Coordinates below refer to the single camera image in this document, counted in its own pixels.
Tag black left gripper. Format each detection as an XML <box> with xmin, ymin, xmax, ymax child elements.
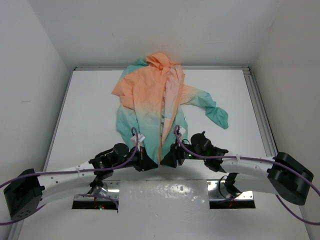
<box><xmin>112</xmin><ymin>145</ymin><xmax>158</xmax><ymax>171</ymax></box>

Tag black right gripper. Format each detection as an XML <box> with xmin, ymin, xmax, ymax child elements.
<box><xmin>160</xmin><ymin>137</ymin><xmax>206</xmax><ymax>168</ymax></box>

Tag orange and teal gradient jacket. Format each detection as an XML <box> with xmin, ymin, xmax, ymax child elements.
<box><xmin>112</xmin><ymin>52</ymin><xmax>229</xmax><ymax>163</ymax></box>

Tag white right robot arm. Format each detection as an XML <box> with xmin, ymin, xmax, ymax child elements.
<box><xmin>160</xmin><ymin>132</ymin><xmax>314</xmax><ymax>206</ymax></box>

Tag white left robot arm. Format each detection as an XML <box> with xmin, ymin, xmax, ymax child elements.
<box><xmin>0</xmin><ymin>143</ymin><xmax>158</xmax><ymax>223</ymax></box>

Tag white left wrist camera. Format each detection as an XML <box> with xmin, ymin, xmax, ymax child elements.
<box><xmin>130</xmin><ymin>132</ymin><xmax>145</xmax><ymax>148</ymax></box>

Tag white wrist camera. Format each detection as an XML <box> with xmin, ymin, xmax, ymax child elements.
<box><xmin>130</xmin><ymin>132</ymin><xmax>145</xmax><ymax>148</ymax></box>
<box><xmin>175</xmin><ymin>125</ymin><xmax>187</xmax><ymax>141</ymax></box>

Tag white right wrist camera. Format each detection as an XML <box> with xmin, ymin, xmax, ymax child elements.
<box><xmin>175</xmin><ymin>125</ymin><xmax>187</xmax><ymax>141</ymax></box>

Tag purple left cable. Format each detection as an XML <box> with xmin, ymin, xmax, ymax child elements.
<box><xmin>0</xmin><ymin>127</ymin><xmax>141</xmax><ymax>225</ymax></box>

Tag shiny metal base plate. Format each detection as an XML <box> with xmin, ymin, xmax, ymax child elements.
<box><xmin>73</xmin><ymin>179</ymin><xmax>254</xmax><ymax>204</ymax></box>

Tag aluminium frame rail back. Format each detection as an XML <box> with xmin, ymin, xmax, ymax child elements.
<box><xmin>74</xmin><ymin>65</ymin><xmax>250</xmax><ymax>71</ymax></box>

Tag aluminium frame rail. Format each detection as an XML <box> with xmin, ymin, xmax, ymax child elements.
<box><xmin>74</xmin><ymin>65</ymin><xmax>250</xmax><ymax>71</ymax></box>
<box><xmin>243</xmin><ymin>67</ymin><xmax>278</xmax><ymax>157</ymax></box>

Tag aluminium frame rail right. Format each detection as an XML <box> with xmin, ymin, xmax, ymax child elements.
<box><xmin>243</xmin><ymin>67</ymin><xmax>278</xmax><ymax>157</ymax></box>

